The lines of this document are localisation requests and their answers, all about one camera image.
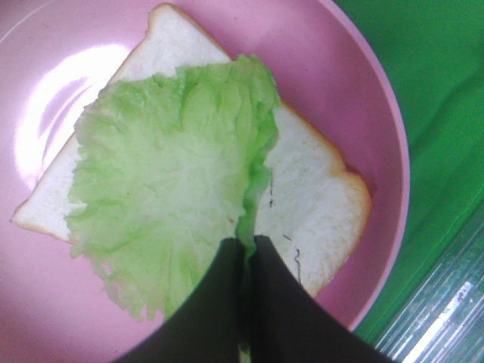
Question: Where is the clear right plastic container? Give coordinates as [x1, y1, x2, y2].
[377, 208, 483, 362]

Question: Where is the white bread slice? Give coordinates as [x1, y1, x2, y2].
[12, 4, 371, 296]

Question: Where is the green lettuce leaf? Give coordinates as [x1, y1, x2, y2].
[64, 53, 283, 363]

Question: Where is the green tablecloth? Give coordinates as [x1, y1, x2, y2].
[339, 1, 483, 344]

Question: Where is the pink round plate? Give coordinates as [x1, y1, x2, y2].
[1, 1, 410, 362]

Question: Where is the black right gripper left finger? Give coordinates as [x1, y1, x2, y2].
[116, 238, 242, 362]

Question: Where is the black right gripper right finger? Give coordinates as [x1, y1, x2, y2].
[250, 235, 392, 363]

